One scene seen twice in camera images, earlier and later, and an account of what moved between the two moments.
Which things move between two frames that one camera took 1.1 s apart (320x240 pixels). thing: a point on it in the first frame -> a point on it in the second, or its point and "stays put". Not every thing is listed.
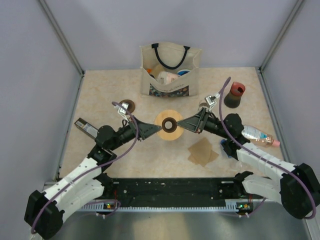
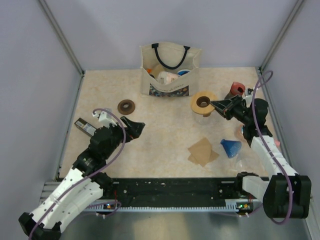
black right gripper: x=191 y=123 -> x=226 y=107
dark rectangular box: x=86 y=128 stays put
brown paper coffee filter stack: x=201 y=152 stays put
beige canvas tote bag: x=169 y=70 stays put
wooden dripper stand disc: x=179 y=130 -> x=206 y=111
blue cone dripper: x=224 y=143 stays put
